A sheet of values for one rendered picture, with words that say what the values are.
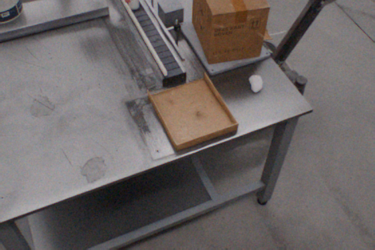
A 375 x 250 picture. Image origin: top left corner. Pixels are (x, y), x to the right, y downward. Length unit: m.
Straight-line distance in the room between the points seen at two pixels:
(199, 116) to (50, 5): 0.95
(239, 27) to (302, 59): 1.53
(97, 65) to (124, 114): 0.31
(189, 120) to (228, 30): 0.40
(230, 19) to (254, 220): 1.16
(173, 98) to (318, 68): 1.67
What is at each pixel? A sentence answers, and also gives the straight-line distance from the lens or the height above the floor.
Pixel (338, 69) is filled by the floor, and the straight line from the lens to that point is 3.32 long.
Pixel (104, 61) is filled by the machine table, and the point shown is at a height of 0.83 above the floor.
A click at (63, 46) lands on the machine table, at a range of 2.09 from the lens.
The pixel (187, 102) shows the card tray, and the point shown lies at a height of 0.83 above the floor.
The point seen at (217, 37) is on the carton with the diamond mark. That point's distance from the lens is 1.83.
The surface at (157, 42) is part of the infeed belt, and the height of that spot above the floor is 0.88.
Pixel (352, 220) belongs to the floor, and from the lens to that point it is 2.61.
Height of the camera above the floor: 2.19
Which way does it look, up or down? 50 degrees down
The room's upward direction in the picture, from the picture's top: 2 degrees clockwise
